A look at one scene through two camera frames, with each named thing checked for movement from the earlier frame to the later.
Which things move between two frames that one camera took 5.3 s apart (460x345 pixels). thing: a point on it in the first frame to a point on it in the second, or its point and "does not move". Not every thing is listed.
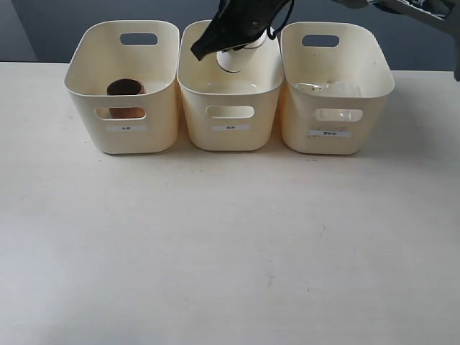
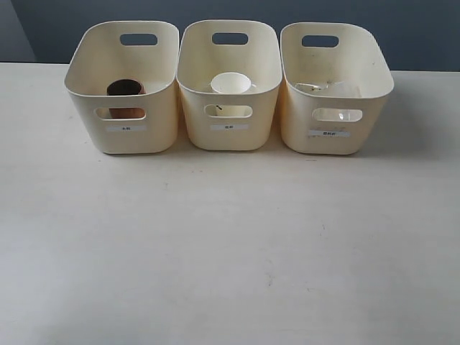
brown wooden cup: [125, 86] does not move
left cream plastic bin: [123, 75] does not move
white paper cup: [235, 59] to [231, 83]
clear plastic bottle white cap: [333, 88] does not move
